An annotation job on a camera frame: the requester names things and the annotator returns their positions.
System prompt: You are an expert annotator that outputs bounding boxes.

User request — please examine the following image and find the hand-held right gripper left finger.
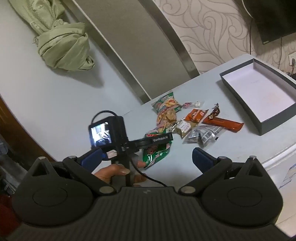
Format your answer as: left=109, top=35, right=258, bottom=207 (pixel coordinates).
left=28, top=148, right=117, bottom=195

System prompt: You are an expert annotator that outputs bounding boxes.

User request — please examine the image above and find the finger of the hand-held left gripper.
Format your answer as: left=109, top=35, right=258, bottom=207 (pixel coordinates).
left=128, top=133, right=174, bottom=150

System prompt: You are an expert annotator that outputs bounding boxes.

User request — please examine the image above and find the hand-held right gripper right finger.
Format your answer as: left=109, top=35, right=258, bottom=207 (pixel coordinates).
left=178, top=147, right=266, bottom=195

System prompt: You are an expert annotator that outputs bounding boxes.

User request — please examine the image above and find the green snack bag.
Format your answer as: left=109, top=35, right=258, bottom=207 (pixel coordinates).
left=143, top=128, right=173, bottom=171

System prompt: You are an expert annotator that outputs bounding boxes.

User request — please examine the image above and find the silver printed snack packet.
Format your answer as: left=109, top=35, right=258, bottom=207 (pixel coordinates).
left=182, top=125, right=227, bottom=148

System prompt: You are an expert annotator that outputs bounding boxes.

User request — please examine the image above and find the yellow green chip bag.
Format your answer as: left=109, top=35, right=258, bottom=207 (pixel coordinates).
left=156, top=108, right=178, bottom=133

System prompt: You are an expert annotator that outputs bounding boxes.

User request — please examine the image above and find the beige gold snack packet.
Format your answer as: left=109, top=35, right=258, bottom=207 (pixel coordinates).
left=174, top=118, right=197, bottom=140

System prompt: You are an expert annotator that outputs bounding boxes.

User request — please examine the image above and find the green shrimp chip bag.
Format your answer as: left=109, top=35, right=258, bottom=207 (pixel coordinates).
left=151, top=91, right=183, bottom=114

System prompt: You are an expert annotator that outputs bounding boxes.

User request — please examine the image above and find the brown chocolate candy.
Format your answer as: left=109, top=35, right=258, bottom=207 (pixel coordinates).
left=208, top=103, right=222, bottom=121

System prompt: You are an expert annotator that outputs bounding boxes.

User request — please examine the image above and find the black shallow tray box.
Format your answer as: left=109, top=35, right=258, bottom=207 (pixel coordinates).
left=219, top=58, right=296, bottom=136

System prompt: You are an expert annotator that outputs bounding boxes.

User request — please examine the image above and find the person's left hand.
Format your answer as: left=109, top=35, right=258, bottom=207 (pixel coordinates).
left=92, top=161, right=147, bottom=187

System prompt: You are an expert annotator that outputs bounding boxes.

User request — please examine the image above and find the orange snack bar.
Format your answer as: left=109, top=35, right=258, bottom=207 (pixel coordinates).
left=202, top=116, right=245, bottom=133

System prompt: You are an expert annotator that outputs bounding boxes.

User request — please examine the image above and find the small orange snack packet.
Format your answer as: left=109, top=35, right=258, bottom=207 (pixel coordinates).
left=184, top=108, right=210, bottom=123

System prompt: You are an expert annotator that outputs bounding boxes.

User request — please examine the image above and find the clear pink candy wrapper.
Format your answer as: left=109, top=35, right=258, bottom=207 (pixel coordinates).
left=182, top=100, right=205, bottom=109

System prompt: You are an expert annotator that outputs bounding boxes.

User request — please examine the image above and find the pale green cloth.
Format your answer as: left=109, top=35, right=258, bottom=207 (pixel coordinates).
left=8, top=0, right=95, bottom=71

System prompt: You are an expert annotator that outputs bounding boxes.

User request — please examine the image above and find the black television cable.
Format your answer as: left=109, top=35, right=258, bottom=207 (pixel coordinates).
left=278, top=37, right=283, bottom=67
left=248, top=17, right=253, bottom=55

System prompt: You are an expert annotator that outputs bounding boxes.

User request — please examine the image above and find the black wall television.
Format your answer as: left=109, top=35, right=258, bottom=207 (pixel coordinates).
left=243, top=0, right=296, bottom=45

